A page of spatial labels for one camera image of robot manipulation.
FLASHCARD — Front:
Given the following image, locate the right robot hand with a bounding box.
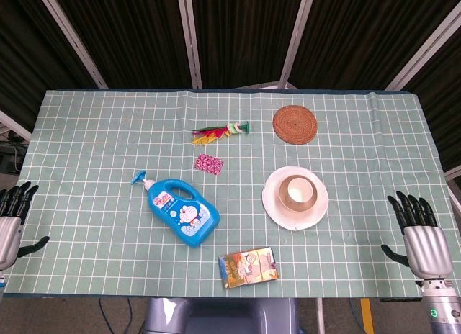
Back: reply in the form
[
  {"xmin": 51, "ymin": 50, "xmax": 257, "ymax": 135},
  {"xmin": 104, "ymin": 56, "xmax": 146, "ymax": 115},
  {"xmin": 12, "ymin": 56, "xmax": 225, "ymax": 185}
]
[{"xmin": 380, "ymin": 190, "xmax": 455, "ymax": 279}]

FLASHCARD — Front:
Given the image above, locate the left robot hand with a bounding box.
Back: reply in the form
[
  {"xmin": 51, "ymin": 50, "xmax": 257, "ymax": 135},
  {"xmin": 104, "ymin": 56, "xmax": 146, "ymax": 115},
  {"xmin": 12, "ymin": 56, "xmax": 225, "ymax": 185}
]
[{"xmin": 0, "ymin": 181, "xmax": 50, "ymax": 272}]

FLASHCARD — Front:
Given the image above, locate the green checkered tablecloth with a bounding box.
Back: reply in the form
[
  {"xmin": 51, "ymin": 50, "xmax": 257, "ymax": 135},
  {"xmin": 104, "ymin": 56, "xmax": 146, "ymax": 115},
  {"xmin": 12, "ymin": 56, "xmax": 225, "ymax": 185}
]
[{"xmin": 2, "ymin": 89, "xmax": 461, "ymax": 299}]

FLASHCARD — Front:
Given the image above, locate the beige bowl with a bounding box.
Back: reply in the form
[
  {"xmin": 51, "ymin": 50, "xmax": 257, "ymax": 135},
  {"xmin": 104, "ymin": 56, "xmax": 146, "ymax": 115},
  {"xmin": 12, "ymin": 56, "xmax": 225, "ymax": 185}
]
[{"xmin": 278, "ymin": 175, "xmax": 320, "ymax": 213}]

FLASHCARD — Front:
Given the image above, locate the white paper plate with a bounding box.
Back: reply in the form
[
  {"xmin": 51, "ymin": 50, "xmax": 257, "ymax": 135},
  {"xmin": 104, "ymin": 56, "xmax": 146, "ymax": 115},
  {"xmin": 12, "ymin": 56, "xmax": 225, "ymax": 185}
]
[{"xmin": 261, "ymin": 166, "xmax": 330, "ymax": 231}]

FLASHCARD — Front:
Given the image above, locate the yellow floor tape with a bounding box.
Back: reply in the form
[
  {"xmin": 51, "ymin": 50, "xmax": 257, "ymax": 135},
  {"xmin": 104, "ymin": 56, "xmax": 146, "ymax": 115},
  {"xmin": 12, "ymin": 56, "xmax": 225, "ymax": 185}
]
[{"xmin": 360, "ymin": 298, "xmax": 372, "ymax": 332}]

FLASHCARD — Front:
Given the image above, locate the white table leg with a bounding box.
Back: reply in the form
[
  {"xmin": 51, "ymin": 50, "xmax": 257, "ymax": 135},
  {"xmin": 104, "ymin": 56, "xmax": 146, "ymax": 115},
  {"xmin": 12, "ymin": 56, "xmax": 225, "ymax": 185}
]
[{"xmin": 315, "ymin": 297, "xmax": 326, "ymax": 334}]

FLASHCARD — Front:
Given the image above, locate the dark pleated screen panel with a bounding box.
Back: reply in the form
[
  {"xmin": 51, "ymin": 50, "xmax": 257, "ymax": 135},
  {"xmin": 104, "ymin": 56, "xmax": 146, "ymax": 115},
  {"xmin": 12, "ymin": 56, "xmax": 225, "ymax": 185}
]
[
  {"xmin": 190, "ymin": 0, "xmax": 303, "ymax": 89},
  {"xmin": 403, "ymin": 22, "xmax": 461, "ymax": 173},
  {"xmin": 49, "ymin": 0, "xmax": 194, "ymax": 90},
  {"xmin": 0, "ymin": 0, "xmax": 99, "ymax": 133},
  {"xmin": 289, "ymin": 0, "xmax": 461, "ymax": 91}
]

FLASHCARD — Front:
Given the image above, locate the yellow snack packet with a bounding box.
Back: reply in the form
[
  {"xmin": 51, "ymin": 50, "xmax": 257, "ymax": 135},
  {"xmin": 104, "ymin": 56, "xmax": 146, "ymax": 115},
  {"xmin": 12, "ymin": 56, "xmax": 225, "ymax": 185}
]
[{"xmin": 218, "ymin": 246, "xmax": 279, "ymax": 289}]

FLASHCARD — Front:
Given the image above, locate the blue cartoon detergent bottle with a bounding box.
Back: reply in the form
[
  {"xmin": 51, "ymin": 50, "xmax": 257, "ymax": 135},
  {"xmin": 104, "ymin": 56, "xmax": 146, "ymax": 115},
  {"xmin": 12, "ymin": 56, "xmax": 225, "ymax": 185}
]
[{"xmin": 130, "ymin": 170, "xmax": 221, "ymax": 248}]

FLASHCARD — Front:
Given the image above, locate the round woven rattan coaster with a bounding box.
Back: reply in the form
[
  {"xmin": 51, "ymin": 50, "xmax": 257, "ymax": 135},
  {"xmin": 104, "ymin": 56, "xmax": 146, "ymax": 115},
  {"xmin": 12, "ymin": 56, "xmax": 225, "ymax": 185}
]
[{"xmin": 272, "ymin": 104, "xmax": 318, "ymax": 145}]

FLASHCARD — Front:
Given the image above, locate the pink patterned packet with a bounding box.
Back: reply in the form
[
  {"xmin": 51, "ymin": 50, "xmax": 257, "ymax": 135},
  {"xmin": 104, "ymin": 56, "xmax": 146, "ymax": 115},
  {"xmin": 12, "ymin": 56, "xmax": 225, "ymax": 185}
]
[{"xmin": 194, "ymin": 153, "xmax": 225, "ymax": 176}]

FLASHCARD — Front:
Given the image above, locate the grey robot torso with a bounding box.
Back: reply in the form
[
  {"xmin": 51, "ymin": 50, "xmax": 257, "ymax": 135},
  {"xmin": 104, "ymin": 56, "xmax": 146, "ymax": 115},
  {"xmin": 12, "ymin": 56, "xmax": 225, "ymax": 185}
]
[{"xmin": 142, "ymin": 297, "xmax": 300, "ymax": 334}]

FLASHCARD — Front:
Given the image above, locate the colourful feather shuttlecock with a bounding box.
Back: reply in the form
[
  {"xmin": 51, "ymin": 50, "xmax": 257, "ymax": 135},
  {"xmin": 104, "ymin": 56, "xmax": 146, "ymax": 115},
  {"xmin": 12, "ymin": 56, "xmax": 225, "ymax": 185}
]
[{"xmin": 191, "ymin": 120, "xmax": 251, "ymax": 146}]

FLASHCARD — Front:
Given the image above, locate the blue floor cable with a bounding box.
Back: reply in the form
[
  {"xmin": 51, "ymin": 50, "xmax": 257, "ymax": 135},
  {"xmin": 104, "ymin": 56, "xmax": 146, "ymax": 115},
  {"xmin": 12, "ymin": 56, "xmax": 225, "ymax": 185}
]
[{"xmin": 98, "ymin": 298, "xmax": 111, "ymax": 330}]

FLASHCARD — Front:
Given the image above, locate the white partition frame post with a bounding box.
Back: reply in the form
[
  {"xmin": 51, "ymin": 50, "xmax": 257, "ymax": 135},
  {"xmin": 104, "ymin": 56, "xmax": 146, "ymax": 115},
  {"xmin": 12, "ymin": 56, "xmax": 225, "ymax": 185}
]
[
  {"xmin": 175, "ymin": 0, "xmax": 205, "ymax": 90},
  {"xmin": 35, "ymin": 0, "xmax": 109, "ymax": 90},
  {"xmin": 384, "ymin": 1, "xmax": 461, "ymax": 91},
  {"xmin": 278, "ymin": 0, "xmax": 318, "ymax": 90}
]

